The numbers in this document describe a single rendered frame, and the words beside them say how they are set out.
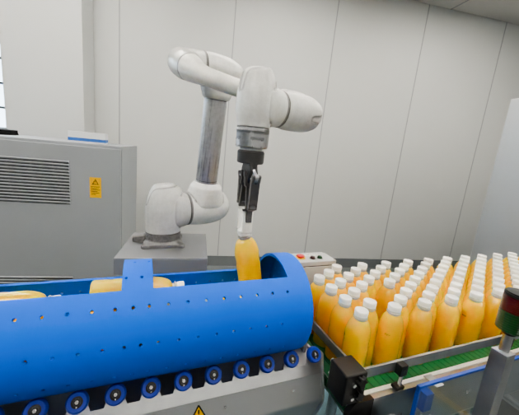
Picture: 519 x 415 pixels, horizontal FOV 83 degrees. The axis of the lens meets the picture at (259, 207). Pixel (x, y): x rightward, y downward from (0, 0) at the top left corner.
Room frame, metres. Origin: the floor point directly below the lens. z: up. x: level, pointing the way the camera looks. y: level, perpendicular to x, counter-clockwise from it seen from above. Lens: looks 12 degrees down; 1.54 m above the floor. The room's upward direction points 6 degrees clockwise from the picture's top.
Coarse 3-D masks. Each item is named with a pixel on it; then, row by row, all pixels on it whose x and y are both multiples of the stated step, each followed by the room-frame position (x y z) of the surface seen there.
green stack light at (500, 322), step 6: (498, 312) 0.68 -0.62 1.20; (504, 312) 0.66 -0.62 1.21; (498, 318) 0.67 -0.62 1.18; (504, 318) 0.66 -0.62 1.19; (510, 318) 0.65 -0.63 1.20; (516, 318) 0.64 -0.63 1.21; (498, 324) 0.67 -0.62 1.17; (504, 324) 0.65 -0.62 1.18; (510, 324) 0.65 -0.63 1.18; (516, 324) 0.64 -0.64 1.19; (504, 330) 0.65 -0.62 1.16; (510, 330) 0.64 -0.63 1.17; (516, 330) 0.64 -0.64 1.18
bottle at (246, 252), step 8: (240, 240) 0.81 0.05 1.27; (248, 240) 0.81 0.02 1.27; (240, 248) 0.80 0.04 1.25; (248, 248) 0.80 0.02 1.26; (256, 248) 0.82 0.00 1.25; (240, 256) 0.80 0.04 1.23; (248, 256) 0.79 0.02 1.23; (256, 256) 0.81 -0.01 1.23; (240, 264) 0.80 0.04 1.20; (248, 264) 0.80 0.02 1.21; (256, 264) 0.81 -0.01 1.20; (240, 272) 0.81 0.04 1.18; (248, 272) 0.80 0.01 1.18; (256, 272) 0.81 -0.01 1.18; (240, 280) 0.81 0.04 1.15
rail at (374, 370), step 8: (496, 336) 0.92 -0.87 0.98; (464, 344) 0.86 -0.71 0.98; (472, 344) 0.87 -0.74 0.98; (480, 344) 0.89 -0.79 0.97; (488, 344) 0.90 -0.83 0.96; (424, 352) 0.79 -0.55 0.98; (432, 352) 0.80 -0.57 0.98; (440, 352) 0.81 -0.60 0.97; (448, 352) 0.83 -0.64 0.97; (456, 352) 0.84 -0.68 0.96; (400, 360) 0.75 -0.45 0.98; (408, 360) 0.76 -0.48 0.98; (416, 360) 0.77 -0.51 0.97; (424, 360) 0.79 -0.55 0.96; (432, 360) 0.80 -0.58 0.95; (368, 368) 0.70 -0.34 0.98; (376, 368) 0.71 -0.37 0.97; (384, 368) 0.72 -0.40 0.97; (392, 368) 0.74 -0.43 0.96; (368, 376) 0.70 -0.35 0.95
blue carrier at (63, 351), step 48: (0, 288) 0.67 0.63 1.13; (48, 288) 0.71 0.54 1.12; (144, 288) 0.60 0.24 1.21; (192, 288) 0.63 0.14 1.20; (240, 288) 0.67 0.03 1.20; (288, 288) 0.71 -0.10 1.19; (0, 336) 0.47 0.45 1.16; (48, 336) 0.49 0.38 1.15; (96, 336) 0.52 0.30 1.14; (144, 336) 0.55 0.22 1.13; (192, 336) 0.58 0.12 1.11; (240, 336) 0.63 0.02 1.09; (288, 336) 0.68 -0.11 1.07; (0, 384) 0.45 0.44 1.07; (48, 384) 0.48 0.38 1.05; (96, 384) 0.53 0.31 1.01
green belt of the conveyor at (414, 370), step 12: (312, 336) 0.94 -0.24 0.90; (324, 348) 0.88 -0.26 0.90; (480, 348) 0.96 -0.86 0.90; (324, 360) 0.82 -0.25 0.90; (444, 360) 0.88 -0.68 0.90; (456, 360) 0.88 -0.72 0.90; (468, 360) 0.89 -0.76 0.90; (408, 372) 0.80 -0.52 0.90; (420, 372) 0.81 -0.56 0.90; (372, 384) 0.74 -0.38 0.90; (384, 384) 0.74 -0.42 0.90
